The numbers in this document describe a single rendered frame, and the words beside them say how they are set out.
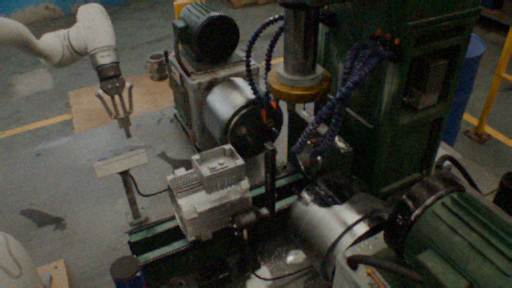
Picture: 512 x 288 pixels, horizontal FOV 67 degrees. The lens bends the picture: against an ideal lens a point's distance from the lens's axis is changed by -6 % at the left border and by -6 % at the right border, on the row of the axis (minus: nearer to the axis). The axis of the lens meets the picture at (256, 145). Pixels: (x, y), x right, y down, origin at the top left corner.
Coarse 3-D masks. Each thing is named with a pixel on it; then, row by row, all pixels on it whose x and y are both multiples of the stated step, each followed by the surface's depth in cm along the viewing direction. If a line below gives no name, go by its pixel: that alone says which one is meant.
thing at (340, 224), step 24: (312, 192) 101; (336, 192) 99; (360, 192) 99; (288, 216) 105; (312, 216) 98; (336, 216) 94; (360, 216) 92; (384, 216) 94; (312, 240) 97; (336, 240) 92; (360, 240) 92; (312, 264) 101
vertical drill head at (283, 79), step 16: (288, 16) 98; (304, 16) 96; (288, 32) 100; (304, 32) 99; (288, 48) 103; (304, 48) 101; (288, 64) 105; (304, 64) 104; (272, 80) 109; (288, 80) 105; (304, 80) 105; (320, 80) 107; (288, 96) 105; (304, 96) 104; (320, 96) 106
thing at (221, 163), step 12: (228, 144) 118; (192, 156) 114; (204, 156) 116; (216, 156) 118; (228, 156) 119; (204, 168) 115; (216, 168) 113; (228, 168) 110; (240, 168) 112; (204, 180) 108; (216, 180) 110; (228, 180) 112; (240, 180) 115
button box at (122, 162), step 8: (128, 152) 126; (136, 152) 127; (144, 152) 128; (104, 160) 123; (112, 160) 124; (120, 160) 125; (128, 160) 126; (136, 160) 127; (144, 160) 128; (96, 168) 122; (104, 168) 123; (112, 168) 124; (120, 168) 125; (128, 168) 126; (96, 176) 122; (104, 176) 123
